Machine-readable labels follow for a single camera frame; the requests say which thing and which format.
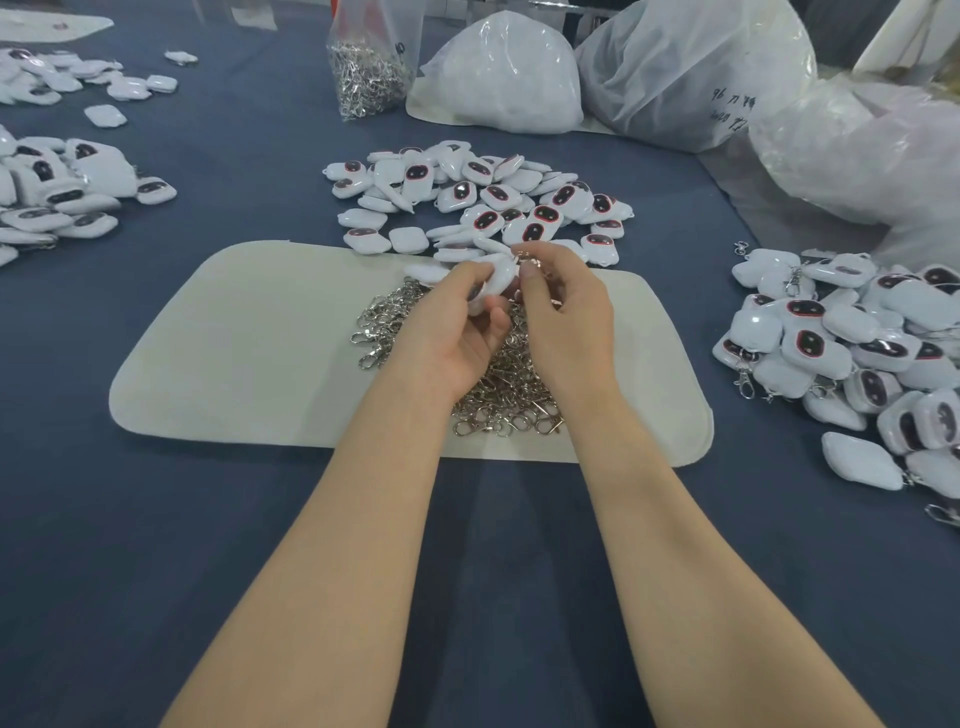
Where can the person's right hand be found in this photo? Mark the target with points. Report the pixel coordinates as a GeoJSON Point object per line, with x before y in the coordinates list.
{"type": "Point", "coordinates": [570, 323]}

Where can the crumpled clear plastic bag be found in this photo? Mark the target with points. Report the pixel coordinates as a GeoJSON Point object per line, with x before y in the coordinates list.
{"type": "Point", "coordinates": [873, 150]}

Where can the cream felt work mat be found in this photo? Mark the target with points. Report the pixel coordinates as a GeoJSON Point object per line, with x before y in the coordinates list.
{"type": "Point", "coordinates": [240, 353]}

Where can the flat white board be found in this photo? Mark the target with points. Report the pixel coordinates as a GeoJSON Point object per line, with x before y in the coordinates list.
{"type": "Point", "coordinates": [53, 26]}

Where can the person's left hand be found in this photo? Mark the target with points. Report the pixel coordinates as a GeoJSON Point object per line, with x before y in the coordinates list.
{"type": "Point", "coordinates": [443, 338]}

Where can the person's left forearm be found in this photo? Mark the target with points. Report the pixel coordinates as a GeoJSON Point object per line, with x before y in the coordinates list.
{"type": "Point", "coordinates": [330, 578]}

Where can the white fob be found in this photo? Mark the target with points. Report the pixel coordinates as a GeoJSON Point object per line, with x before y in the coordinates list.
{"type": "Point", "coordinates": [492, 282]}

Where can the white plastic sheet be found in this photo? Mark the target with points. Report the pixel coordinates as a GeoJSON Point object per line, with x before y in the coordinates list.
{"type": "Point", "coordinates": [915, 27]}

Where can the large translucent plastic bag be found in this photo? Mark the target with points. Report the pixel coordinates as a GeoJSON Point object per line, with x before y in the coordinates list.
{"type": "Point", "coordinates": [690, 75]}

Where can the person's right forearm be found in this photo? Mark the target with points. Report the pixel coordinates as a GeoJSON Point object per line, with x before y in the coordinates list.
{"type": "Point", "coordinates": [705, 578]}

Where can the round white plastic bag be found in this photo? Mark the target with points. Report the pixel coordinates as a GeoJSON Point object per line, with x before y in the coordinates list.
{"type": "Point", "coordinates": [500, 72]}

